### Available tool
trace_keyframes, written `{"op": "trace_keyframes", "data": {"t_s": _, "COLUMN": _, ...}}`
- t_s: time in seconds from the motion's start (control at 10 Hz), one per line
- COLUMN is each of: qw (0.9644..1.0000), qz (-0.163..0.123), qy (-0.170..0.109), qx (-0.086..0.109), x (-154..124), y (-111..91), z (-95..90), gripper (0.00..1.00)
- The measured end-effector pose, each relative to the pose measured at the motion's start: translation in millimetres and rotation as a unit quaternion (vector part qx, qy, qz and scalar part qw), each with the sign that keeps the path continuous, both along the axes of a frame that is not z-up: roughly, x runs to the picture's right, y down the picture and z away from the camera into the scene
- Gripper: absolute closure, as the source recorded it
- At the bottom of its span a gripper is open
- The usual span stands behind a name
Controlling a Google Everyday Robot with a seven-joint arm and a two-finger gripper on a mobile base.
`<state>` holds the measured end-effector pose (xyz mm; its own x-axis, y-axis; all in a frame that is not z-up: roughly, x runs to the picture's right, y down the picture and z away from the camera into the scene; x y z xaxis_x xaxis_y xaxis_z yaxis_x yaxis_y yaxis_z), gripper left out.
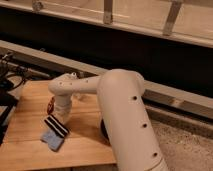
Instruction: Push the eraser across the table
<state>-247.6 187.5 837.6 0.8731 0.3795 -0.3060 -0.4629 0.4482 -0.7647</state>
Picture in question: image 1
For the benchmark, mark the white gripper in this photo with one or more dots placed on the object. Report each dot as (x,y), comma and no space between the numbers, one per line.
(58,109)

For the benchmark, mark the blue eraser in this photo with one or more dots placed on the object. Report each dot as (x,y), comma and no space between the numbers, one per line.
(53,141)

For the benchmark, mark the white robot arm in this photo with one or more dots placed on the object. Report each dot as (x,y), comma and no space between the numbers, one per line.
(119,93)

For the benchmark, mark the black equipment at left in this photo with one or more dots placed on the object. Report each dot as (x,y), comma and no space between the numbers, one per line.
(9,101)

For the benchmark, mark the metal window frame rail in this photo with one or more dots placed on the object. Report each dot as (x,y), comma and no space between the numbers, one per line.
(188,21)

